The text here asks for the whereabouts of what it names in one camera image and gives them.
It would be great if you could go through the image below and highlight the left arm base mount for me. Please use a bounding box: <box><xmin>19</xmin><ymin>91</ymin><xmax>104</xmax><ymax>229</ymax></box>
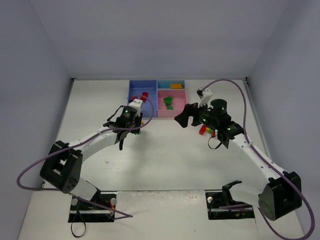
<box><xmin>68</xmin><ymin>192</ymin><xmax>117</xmax><ymax>223</ymax></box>

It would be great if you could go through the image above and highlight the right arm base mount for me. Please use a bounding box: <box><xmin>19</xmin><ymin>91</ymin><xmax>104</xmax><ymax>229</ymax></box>
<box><xmin>205</xmin><ymin>190</ymin><xmax>255</xmax><ymax>221</ymax></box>

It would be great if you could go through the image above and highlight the pink container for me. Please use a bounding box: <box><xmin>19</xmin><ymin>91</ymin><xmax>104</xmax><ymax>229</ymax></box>
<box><xmin>157</xmin><ymin>89</ymin><xmax>188</xmax><ymax>118</ymax></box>

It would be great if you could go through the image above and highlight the green curved lego brick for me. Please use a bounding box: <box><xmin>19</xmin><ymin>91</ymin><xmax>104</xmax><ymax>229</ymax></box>
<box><xmin>163</xmin><ymin>96</ymin><xmax>173</xmax><ymax>106</ymax></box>

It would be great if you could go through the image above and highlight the yellow lego brick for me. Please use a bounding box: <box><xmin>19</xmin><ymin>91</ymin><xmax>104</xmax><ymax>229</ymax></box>
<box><xmin>170</xmin><ymin>83</ymin><xmax>184</xmax><ymax>89</ymax></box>

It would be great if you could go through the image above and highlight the yellow red green lego stack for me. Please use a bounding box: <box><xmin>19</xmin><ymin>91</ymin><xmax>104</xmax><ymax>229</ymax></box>
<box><xmin>132</xmin><ymin>120</ymin><xmax>144</xmax><ymax>135</ymax></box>

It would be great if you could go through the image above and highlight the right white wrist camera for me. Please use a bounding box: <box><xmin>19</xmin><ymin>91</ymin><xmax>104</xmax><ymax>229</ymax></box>
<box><xmin>196</xmin><ymin>88</ymin><xmax>212</xmax><ymax>108</ymax></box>

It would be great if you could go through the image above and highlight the red yellow green lego assembly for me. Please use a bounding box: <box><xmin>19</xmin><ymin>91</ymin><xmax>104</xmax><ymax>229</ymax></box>
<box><xmin>198</xmin><ymin>124</ymin><xmax>216</xmax><ymax>138</ymax></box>

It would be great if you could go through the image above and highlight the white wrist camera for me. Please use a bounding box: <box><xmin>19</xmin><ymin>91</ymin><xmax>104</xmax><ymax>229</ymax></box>
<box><xmin>196</xmin><ymin>88</ymin><xmax>212</xmax><ymax>108</ymax></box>
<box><xmin>128</xmin><ymin>98</ymin><xmax>144</xmax><ymax>116</ymax></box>

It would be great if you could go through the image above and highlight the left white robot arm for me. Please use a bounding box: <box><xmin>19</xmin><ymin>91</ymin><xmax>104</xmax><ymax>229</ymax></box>
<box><xmin>40</xmin><ymin>106</ymin><xmax>143</xmax><ymax>204</ymax></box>

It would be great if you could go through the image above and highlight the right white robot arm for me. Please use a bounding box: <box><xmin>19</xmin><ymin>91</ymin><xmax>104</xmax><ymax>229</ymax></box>
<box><xmin>174</xmin><ymin>99</ymin><xmax>302</xmax><ymax>221</ymax></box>

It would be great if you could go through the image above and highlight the teal container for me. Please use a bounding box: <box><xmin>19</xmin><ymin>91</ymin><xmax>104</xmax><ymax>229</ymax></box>
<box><xmin>157</xmin><ymin>79</ymin><xmax>186</xmax><ymax>89</ymax></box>

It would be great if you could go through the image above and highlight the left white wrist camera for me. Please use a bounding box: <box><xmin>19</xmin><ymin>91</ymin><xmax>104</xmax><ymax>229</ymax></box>
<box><xmin>128</xmin><ymin>98</ymin><xmax>144</xmax><ymax>116</ymax></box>

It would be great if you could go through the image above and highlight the large blue container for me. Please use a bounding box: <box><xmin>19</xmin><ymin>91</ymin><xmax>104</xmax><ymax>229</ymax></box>
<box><xmin>128</xmin><ymin>87</ymin><xmax>158</xmax><ymax>118</ymax></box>

